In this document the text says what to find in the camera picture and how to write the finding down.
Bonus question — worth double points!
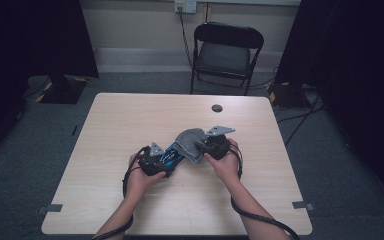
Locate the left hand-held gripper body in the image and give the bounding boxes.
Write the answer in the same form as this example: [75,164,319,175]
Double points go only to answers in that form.
[137,141,168,178]

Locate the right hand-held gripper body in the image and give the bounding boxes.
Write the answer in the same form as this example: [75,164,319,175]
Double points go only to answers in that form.
[199,125,236,160]

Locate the grey cloth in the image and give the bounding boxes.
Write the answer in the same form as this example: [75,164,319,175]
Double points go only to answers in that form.
[174,127,208,165]

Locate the black and blue toy car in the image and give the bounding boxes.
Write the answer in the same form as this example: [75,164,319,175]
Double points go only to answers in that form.
[159,143,185,168]

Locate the person's left hand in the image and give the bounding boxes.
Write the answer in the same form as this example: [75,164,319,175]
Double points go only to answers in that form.
[125,151,168,201]

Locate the person's right hand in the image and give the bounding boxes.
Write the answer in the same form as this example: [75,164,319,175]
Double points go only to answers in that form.
[203,138,242,188]

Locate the black box with yellow tape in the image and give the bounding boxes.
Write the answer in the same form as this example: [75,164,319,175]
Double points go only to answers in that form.
[267,81,313,109]

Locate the black folding chair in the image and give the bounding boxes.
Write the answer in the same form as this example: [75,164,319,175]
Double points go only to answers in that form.
[189,21,265,97]

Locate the grey tape piece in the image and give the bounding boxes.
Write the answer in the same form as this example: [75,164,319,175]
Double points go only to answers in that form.
[37,203,64,215]
[291,200,314,211]

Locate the black stand base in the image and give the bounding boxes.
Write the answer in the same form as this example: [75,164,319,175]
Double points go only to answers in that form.
[39,74,88,105]

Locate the black curtain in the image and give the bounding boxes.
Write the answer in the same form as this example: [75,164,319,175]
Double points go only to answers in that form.
[0,0,100,168]
[274,0,384,211]

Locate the black floor cable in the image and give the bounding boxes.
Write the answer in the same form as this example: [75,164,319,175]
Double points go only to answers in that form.
[276,89,326,148]

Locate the black wall power cable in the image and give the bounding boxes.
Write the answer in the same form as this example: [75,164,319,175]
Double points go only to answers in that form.
[178,6,195,68]

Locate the white wall socket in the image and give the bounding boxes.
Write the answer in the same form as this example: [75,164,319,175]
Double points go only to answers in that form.
[174,0,198,14]

